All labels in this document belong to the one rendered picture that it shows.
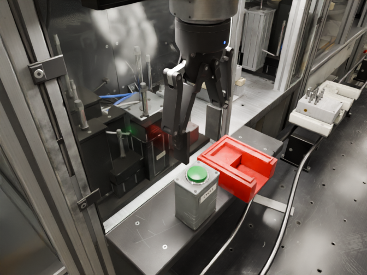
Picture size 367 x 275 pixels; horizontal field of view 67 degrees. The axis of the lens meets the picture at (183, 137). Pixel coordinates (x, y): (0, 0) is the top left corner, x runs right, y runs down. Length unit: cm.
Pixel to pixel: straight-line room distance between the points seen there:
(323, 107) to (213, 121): 62
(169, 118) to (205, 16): 15
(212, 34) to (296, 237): 71
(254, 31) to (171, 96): 85
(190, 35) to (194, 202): 31
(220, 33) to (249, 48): 86
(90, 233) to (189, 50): 40
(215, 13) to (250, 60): 90
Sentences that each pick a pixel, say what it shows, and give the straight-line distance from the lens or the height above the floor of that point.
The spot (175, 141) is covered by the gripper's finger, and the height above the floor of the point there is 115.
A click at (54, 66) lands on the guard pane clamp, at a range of 40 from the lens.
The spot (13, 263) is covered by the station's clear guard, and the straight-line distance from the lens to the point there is 58.
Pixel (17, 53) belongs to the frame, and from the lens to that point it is 38.
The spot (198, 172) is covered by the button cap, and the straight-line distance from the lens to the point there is 56.
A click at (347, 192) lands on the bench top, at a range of 115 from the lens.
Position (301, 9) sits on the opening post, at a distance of 105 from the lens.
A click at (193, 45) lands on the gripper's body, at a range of 38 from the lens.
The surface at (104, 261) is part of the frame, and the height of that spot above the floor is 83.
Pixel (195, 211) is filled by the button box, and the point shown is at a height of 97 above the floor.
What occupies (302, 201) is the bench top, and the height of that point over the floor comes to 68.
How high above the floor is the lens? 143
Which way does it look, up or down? 38 degrees down
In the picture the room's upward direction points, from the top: straight up
